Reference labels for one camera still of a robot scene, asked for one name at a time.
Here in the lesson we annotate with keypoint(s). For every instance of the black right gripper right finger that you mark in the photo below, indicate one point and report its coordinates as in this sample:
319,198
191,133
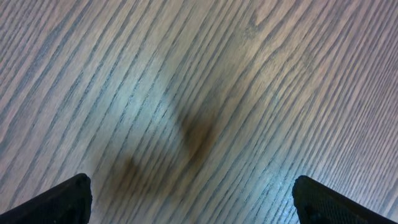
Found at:
317,204

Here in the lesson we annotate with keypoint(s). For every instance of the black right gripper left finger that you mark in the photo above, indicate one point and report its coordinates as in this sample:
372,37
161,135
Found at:
68,202

